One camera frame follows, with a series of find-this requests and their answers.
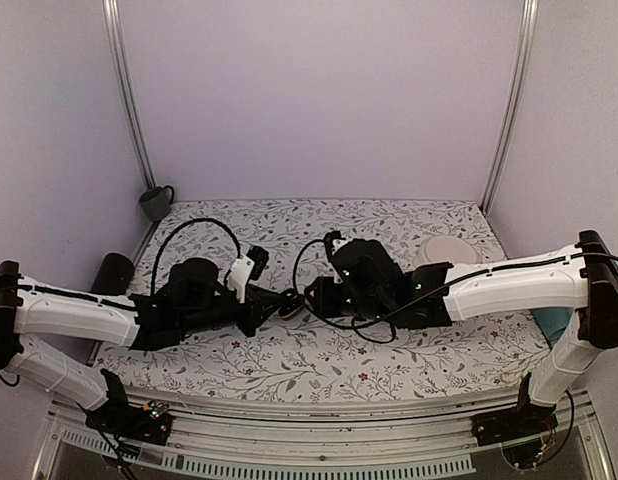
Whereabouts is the right aluminium frame post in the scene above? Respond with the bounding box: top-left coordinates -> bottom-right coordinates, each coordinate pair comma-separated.
480,0 -> 539,217

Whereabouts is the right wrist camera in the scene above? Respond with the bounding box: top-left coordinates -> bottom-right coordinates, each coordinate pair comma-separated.
323,230 -> 347,263

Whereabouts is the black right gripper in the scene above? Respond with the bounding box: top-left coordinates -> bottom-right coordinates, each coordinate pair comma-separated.
302,278 -> 393,326

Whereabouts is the aluminium frame post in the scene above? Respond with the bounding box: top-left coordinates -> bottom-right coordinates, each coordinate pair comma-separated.
101,0 -> 158,187
480,0 -> 539,217

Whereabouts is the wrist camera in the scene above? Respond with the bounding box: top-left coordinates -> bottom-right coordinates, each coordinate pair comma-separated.
225,245 -> 270,304
323,230 -> 347,263

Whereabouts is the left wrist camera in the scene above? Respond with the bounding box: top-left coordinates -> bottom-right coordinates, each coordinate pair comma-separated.
225,245 -> 270,304

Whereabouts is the grey mug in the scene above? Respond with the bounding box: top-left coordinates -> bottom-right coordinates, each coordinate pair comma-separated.
138,185 -> 175,222

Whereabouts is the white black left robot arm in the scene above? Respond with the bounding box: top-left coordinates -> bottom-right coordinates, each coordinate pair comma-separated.
0,256 -> 301,434

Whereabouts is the floral patterned table mat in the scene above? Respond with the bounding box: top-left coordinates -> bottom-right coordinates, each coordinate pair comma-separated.
95,199 -> 548,404

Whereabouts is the left aluminium frame post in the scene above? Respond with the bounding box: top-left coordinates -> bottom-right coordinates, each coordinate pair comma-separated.
101,0 -> 158,187

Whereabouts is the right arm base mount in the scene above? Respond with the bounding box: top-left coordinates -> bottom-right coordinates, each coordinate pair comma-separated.
471,395 -> 557,446

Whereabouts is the teal rolled towel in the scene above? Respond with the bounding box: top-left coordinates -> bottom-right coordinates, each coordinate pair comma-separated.
531,307 -> 573,346

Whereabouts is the white round plate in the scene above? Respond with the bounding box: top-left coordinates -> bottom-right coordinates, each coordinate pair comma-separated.
414,235 -> 482,267

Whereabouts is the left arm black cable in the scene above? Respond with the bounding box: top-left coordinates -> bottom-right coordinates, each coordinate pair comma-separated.
151,218 -> 243,296

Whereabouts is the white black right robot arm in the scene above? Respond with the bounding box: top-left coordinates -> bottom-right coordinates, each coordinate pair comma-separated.
304,230 -> 618,436

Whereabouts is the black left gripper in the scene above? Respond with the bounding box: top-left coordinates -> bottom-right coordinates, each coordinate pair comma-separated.
179,286 -> 285,338

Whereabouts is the black cylinder object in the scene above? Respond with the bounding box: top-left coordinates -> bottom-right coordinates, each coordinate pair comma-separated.
90,252 -> 135,295

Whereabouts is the front aluminium rail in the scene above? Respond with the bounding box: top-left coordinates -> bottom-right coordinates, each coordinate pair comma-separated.
33,387 -> 615,480

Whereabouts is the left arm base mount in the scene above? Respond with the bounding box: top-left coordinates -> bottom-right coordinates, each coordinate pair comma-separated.
86,400 -> 174,446

